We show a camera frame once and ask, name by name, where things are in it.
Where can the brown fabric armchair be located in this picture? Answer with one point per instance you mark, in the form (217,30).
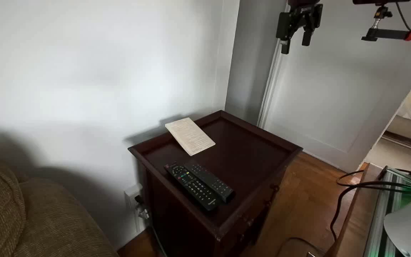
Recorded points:
(30,214)

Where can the dark wooden nightstand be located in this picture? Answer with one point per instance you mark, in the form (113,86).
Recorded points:
(223,185)

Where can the camera on mount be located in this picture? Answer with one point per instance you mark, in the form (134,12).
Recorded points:
(391,34)

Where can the black remote with coloured buttons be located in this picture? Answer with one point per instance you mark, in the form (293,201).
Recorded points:
(194,188)

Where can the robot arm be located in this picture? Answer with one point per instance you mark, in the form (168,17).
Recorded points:
(410,225)

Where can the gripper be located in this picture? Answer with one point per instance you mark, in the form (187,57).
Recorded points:
(303,5)

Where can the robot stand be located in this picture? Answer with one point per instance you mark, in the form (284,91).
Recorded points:
(360,221)

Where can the white book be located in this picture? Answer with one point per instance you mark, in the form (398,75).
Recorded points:
(190,136)

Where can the slim black remote control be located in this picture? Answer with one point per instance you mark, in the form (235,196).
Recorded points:
(211,181)

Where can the white door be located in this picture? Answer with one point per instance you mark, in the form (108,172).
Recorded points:
(330,92)

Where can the white wall socket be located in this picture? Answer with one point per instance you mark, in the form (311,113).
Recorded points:
(132,198)

